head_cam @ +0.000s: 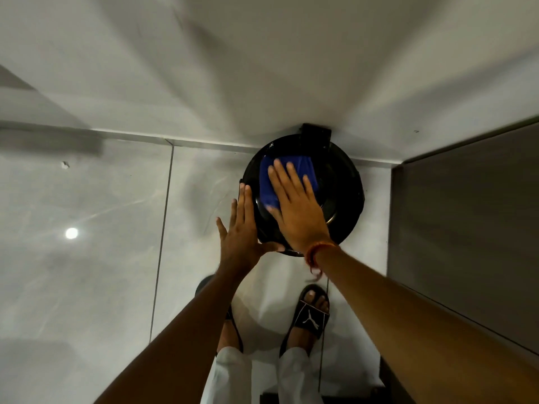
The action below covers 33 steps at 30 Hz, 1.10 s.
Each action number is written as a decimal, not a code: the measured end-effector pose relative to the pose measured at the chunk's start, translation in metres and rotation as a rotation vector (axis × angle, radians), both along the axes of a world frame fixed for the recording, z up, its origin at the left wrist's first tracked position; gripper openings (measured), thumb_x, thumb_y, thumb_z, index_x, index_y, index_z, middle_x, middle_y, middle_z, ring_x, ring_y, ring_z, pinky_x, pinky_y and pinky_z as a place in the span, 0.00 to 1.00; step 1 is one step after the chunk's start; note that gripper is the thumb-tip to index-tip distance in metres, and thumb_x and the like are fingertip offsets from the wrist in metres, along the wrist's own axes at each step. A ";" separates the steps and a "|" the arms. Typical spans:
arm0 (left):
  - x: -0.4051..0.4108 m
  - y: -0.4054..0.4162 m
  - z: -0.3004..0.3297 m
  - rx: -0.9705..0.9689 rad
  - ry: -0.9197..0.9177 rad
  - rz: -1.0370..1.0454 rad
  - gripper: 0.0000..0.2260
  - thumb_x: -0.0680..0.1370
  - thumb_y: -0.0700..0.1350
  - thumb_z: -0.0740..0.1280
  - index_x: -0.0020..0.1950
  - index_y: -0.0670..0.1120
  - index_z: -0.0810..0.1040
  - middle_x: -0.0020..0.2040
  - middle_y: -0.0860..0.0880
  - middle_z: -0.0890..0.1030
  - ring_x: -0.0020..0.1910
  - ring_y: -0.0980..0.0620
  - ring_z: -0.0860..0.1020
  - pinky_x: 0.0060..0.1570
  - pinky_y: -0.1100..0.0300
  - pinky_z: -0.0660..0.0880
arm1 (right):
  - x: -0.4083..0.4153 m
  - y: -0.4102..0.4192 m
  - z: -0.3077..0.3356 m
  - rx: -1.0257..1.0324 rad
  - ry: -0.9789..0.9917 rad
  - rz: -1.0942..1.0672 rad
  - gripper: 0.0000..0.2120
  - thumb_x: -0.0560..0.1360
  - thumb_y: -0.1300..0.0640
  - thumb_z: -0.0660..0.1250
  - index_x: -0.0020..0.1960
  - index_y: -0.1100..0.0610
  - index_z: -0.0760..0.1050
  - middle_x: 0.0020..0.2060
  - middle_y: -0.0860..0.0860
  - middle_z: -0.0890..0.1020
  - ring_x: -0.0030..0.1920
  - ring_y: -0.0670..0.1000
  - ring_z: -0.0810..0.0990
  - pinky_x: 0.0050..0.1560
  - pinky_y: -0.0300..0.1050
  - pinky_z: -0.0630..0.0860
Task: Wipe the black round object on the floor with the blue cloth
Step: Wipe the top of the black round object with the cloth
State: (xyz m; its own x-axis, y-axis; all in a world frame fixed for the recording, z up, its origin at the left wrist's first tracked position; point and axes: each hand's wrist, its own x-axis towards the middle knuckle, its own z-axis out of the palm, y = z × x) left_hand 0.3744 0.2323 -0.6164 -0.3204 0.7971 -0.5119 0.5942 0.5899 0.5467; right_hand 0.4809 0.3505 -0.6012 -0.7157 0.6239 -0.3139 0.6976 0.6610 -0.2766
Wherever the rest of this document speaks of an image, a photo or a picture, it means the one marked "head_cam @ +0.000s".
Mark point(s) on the person's left little finger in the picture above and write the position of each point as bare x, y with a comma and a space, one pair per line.
222, 230

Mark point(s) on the person's left thumb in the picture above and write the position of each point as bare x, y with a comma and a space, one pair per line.
271, 248

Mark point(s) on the person's right foot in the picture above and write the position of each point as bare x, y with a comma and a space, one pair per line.
300, 338

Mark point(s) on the person's left foot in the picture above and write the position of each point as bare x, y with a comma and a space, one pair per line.
228, 334

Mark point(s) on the person's left forearm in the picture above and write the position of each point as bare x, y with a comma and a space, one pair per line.
189, 340

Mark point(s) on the person's left middle finger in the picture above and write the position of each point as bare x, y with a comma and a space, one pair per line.
242, 208

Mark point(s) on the person's right forearm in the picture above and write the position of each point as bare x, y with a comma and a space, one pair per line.
421, 336

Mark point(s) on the person's right middle finger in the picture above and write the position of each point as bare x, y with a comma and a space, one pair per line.
286, 180

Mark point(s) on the grey cabinet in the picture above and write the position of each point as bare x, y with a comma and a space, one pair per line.
471, 239

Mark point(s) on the white trousers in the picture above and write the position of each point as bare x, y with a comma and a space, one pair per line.
294, 378

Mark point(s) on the person's right hand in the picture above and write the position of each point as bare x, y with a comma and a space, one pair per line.
301, 220

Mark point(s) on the black slide sandal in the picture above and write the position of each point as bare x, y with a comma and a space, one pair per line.
206, 284
309, 319

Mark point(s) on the black round trash bin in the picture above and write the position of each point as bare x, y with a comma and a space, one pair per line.
341, 193

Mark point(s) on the blue cleaning cloth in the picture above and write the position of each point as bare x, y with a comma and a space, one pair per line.
266, 180

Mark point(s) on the person's right little finger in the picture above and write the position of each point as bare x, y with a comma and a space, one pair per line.
310, 189

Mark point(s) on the person's left hand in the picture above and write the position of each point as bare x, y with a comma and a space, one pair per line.
240, 243

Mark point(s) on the red thread wristband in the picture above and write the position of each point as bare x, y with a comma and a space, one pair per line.
313, 250

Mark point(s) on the person's right thumb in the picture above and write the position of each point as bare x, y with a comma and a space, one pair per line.
274, 215

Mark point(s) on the person's foot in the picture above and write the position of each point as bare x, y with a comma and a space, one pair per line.
228, 334
300, 338

